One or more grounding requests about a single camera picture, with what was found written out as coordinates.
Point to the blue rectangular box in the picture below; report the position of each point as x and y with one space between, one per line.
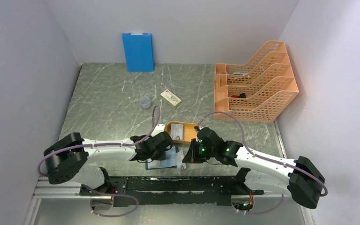
138 49

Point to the stack of grey VIP cards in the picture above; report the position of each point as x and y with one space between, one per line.
177 131

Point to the small clear plastic cup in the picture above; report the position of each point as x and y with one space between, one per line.
145 102

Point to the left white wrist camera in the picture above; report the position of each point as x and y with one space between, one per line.
159 128

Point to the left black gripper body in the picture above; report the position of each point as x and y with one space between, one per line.
158 154

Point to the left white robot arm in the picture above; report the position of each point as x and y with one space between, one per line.
70 158

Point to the red black item in organizer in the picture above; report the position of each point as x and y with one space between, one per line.
242 95

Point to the small green white box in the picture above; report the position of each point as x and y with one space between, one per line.
170 98

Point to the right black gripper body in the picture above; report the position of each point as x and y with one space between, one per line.
199 153

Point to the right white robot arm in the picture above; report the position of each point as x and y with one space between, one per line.
297 178

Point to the orange mesh file organizer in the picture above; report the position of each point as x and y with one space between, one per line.
267 79

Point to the blue leather card holder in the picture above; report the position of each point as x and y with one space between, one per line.
169 161

